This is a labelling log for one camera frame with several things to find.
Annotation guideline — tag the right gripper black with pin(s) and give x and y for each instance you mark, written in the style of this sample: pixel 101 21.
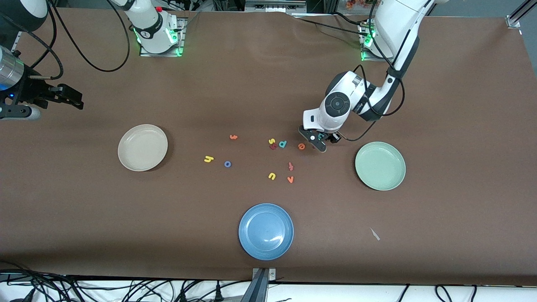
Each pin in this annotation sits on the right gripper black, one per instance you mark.
pixel 29 89

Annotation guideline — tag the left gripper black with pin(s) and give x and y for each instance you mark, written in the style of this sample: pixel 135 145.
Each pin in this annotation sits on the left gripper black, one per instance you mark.
pixel 328 135

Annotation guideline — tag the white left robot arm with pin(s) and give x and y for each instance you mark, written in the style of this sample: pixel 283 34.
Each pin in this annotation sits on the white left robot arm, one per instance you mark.
pixel 398 21

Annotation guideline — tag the pale green plate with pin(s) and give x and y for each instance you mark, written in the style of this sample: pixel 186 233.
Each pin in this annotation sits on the pale green plate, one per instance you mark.
pixel 380 166

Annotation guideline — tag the brown table cover sheet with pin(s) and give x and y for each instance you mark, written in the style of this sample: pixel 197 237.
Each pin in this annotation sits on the brown table cover sheet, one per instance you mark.
pixel 268 92

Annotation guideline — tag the beige brown plate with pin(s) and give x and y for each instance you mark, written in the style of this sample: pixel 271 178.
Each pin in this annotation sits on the beige brown plate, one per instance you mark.
pixel 142 147

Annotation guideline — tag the small white paper scrap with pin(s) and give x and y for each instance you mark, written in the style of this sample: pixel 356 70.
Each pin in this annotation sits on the small white paper scrap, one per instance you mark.
pixel 374 234

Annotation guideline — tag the blue plate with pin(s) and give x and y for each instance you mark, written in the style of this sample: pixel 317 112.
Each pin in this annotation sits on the blue plate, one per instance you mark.
pixel 266 231

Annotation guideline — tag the orange decorative object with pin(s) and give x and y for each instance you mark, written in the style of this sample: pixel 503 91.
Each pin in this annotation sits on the orange decorative object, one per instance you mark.
pixel 361 3

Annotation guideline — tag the grey power strip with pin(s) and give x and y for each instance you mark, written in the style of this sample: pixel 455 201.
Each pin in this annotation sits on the grey power strip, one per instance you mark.
pixel 275 6

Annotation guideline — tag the black power plug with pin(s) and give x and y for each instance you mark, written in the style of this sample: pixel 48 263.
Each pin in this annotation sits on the black power plug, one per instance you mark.
pixel 183 296
pixel 218 293

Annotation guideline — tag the aluminium frame rail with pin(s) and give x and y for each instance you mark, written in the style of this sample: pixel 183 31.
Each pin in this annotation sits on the aluminium frame rail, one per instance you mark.
pixel 514 21
pixel 16 42

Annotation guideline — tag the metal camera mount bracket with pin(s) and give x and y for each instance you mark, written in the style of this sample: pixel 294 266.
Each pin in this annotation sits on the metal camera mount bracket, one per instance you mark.
pixel 262 277

